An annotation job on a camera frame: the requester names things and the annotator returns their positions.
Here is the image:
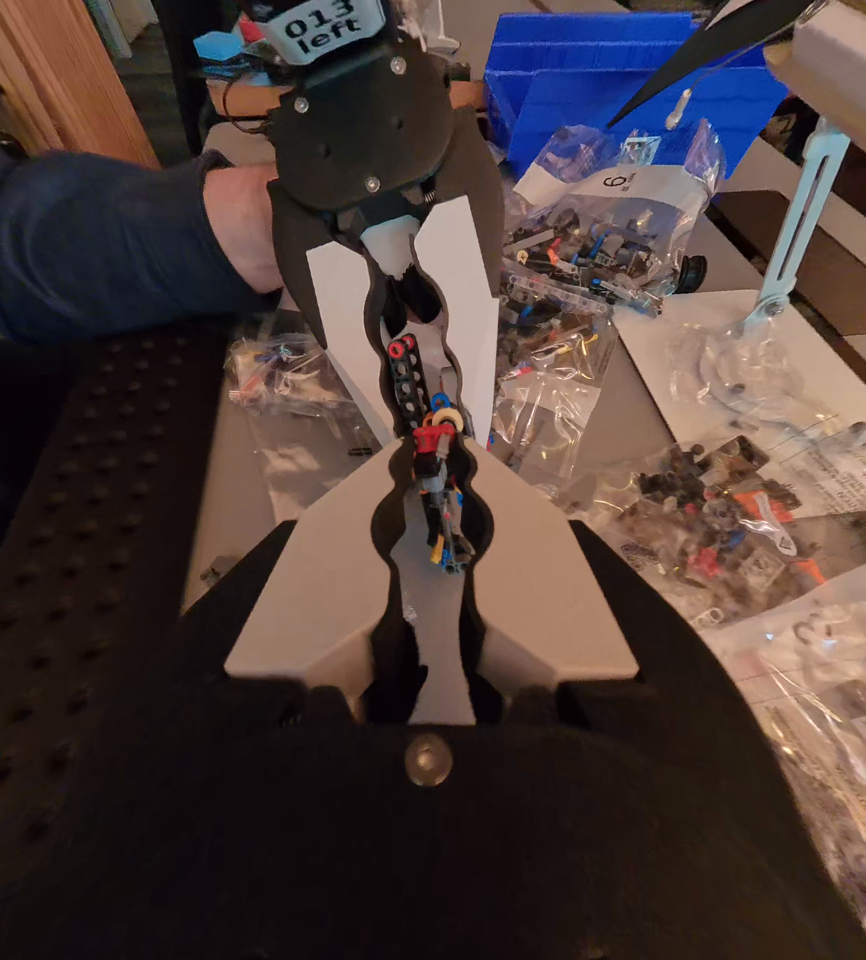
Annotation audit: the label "dark perforated board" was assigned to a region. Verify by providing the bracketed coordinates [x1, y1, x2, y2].
[0, 322, 254, 960]

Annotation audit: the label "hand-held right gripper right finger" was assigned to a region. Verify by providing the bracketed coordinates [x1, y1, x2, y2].
[457, 437, 640, 723]

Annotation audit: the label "white-banded clear lego bag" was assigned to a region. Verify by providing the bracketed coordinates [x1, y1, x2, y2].
[703, 555, 866, 924]
[504, 120, 727, 316]

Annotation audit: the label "person's left forearm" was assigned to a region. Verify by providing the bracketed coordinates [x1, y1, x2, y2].
[0, 112, 284, 346]

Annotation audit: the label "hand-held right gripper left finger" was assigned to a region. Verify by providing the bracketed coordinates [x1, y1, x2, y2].
[223, 437, 423, 723]

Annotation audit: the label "clear bag black orange parts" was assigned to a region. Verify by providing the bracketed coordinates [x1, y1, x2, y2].
[564, 435, 866, 624]

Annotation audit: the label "white printed sheet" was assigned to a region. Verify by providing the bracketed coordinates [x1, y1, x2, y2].
[613, 288, 866, 526]

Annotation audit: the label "multicoloured lego assembly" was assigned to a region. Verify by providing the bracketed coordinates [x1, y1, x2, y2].
[386, 333, 479, 575]

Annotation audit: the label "empty clear zip bag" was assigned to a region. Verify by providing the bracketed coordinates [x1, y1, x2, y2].
[241, 330, 404, 526]

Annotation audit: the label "clear bag of mixed parts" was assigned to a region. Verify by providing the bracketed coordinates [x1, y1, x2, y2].
[489, 288, 618, 481]

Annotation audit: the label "white-tipped cable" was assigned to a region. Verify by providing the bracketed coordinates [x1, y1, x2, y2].
[665, 45, 775, 130]

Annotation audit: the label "blue plastic bin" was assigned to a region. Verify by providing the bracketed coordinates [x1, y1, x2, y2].
[481, 11, 790, 204]

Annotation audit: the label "person's left hand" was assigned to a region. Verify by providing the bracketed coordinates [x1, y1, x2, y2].
[202, 162, 286, 294]

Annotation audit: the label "wooden panel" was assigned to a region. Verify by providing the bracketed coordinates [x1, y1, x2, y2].
[0, 0, 160, 170]

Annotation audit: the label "light blue object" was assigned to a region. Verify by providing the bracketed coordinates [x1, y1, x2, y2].
[193, 30, 269, 80]

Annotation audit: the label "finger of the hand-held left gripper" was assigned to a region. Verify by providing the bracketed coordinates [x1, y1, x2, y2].
[410, 195, 502, 451]
[304, 240, 408, 451]

